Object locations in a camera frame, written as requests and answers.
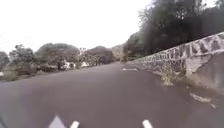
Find grey asphalt road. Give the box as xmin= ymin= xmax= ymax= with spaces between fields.
xmin=0 ymin=62 xmax=224 ymax=128

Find row of trees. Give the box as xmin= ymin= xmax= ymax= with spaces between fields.
xmin=0 ymin=42 xmax=116 ymax=82

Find dry weed clump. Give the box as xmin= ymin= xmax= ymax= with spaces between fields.
xmin=161 ymin=70 xmax=186 ymax=88

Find robot's own part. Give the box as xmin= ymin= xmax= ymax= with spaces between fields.
xmin=141 ymin=119 xmax=154 ymax=128
xmin=69 ymin=120 xmax=81 ymax=128

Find rough stone wall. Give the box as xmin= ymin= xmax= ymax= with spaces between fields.
xmin=125 ymin=31 xmax=224 ymax=94

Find trees behind stone wall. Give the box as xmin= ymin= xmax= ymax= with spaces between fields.
xmin=122 ymin=0 xmax=224 ymax=62

